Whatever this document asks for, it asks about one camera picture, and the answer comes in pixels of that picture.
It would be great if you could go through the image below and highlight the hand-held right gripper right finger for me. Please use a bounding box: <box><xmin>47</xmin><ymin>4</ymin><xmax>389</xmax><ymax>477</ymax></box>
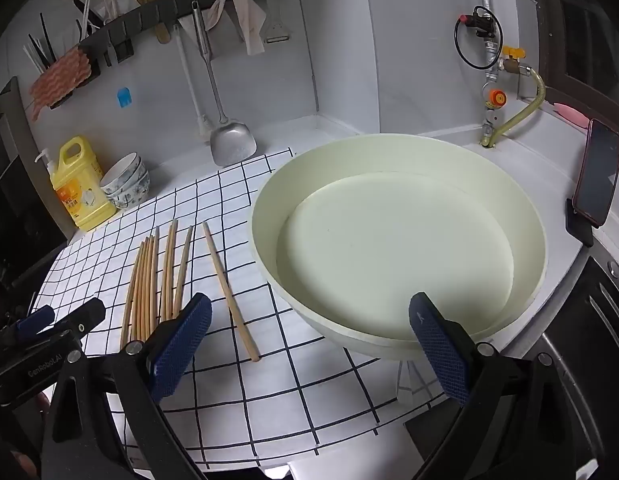
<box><xmin>408</xmin><ymin>291</ymin><xmax>575</xmax><ymax>480</ymax></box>

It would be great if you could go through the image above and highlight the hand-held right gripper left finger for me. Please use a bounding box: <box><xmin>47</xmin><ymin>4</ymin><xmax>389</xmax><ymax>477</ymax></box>
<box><xmin>42</xmin><ymin>292</ymin><xmax>213</xmax><ymax>480</ymax></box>

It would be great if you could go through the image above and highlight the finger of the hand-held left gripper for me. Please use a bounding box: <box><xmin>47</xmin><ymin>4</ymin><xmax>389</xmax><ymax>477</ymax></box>
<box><xmin>0</xmin><ymin>305</ymin><xmax>56</xmax><ymax>352</ymax></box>
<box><xmin>19</xmin><ymin>297</ymin><xmax>106</xmax><ymax>348</ymax></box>

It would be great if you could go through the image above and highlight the row of wooden chopsticks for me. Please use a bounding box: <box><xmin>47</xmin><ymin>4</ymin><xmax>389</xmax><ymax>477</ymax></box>
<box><xmin>120</xmin><ymin>220</ymin><xmax>262</xmax><ymax>363</ymax></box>

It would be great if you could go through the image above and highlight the cream plastic basin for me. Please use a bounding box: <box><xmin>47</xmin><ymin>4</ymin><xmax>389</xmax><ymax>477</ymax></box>
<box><xmin>248</xmin><ymin>132</ymin><xmax>549</xmax><ymax>362</ymax></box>

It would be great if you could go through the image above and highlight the white black-checked cloth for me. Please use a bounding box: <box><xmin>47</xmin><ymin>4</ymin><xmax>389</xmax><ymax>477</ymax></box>
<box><xmin>35</xmin><ymin>147</ymin><xmax>460</xmax><ymax>473</ymax></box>

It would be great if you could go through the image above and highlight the black gas stove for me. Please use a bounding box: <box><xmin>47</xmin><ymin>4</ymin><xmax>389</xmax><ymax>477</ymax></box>
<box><xmin>0</xmin><ymin>77</ymin><xmax>82</xmax><ymax>311</ymax></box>

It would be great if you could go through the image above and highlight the yellow detergent pump bottle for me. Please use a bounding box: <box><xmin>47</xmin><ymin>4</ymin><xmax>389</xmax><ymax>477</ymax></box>
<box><xmin>34</xmin><ymin>135</ymin><xmax>117</xmax><ymax>232</ymax></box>

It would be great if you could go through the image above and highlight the dark steel appliance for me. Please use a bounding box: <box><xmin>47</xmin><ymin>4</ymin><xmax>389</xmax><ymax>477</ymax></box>
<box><xmin>499</xmin><ymin>245</ymin><xmax>619</xmax><ymax>480</ymax></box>

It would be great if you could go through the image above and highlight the black phone stand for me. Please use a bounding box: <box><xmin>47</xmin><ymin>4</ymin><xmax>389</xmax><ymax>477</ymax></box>
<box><xmin>564</xmin><ymin>199</ymin><xmax>595</xmax><ymax>247</ymax></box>

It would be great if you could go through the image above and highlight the metal cooking spatula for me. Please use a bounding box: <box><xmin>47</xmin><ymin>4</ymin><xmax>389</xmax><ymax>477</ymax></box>
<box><xmin>190</xmin><ymin>0</ymin><xmax>257</xmax><ymax>167</ymax></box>

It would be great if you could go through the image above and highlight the white bottle brush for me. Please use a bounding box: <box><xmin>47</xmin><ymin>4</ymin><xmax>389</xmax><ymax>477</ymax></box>
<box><xmin>172</xmin><ymin>22</ymin><xmax>213</xmax><ymax>143</ymax></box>

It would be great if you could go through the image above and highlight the orange striped dishcloth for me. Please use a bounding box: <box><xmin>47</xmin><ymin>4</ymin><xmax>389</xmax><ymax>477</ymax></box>
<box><xmin>28</xmin><ymin>47</ymin><xmax>101</xmax><ymax>122</ymax></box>

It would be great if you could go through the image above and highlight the smartphone with red case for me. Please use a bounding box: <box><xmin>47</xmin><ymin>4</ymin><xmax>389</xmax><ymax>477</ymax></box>
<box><xmin>573</xmin><ymin>119</ymin><xmax>619</xmax><ymax>227</ymax></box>

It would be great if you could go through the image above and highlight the regulator with orange knob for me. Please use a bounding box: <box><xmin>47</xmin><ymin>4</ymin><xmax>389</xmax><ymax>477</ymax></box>
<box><xmin>482</xmin><ymin>72</ymin><xmax>507</xmax><ymax>111</ymax></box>

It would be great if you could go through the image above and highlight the black chopstick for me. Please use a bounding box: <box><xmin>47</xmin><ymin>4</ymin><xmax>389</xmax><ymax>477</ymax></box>
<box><xmin>39</xmin><ymin>12</ymin><xmax>57</xmax><ymax>66</ymax></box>
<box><xmin>28</xmin><ymin>34</ymin><xmax>50</xmax><ymax>68</ymax></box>

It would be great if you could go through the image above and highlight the pink plastic item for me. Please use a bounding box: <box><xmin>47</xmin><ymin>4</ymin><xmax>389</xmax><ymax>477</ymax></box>
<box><xmin>552</xmin><ymin>102</ymin><xmax>590</xmax><ymax>128</ymax></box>

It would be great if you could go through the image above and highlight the metal peeler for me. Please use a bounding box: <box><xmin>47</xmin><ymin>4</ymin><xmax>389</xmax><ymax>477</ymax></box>
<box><xmin>262</xmin><ymin>0</ymin><xmax>292</xmax><ymax>43</ymax></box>

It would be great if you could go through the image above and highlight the beige hanging towel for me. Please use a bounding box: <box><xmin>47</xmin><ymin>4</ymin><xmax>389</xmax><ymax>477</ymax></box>
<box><xmin>192</xmin><ymin>0</ymin><xmax>266</xmax><ymax>56</ymax></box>

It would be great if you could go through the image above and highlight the red and black device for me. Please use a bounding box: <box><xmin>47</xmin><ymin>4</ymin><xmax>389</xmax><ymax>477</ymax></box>
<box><xmin>458</xmin><ymin>6</ymin><xmax>495</xmax><ymax>38</ymax></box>

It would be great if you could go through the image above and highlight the yellow-green gas hose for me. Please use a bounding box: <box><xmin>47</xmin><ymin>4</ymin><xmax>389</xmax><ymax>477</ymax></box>
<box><xmin>482</xmin><ymin>67</ymin><xmax>546</xmax><ymax>148</ymax></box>

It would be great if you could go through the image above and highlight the brass valve with yellow handle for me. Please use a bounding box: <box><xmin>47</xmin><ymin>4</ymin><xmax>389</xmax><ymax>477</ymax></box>
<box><xmin>494</xmin><ymin>45</ymin><xmax>533</xmax><ymax>77</ymax></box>

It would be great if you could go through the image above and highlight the dark grey wall rack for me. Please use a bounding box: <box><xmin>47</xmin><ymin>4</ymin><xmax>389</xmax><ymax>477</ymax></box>
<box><xmin>48</xmin><ymin>0</ymin><xmax>282</xmax><ymax>110</ymax></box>

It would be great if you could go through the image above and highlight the black cable loop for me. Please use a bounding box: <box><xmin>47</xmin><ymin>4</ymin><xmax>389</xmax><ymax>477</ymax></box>
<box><xmin>454</xmin><ymin>6</ymin><xmax>505</xmax><ymax>70</ymax></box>

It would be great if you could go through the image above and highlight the dark window frame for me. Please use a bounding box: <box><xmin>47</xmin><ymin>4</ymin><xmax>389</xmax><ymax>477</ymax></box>
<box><xmin>527</xmin><ymin>0</ymin><xmax>619</xmax><ymax>111</ymax></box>

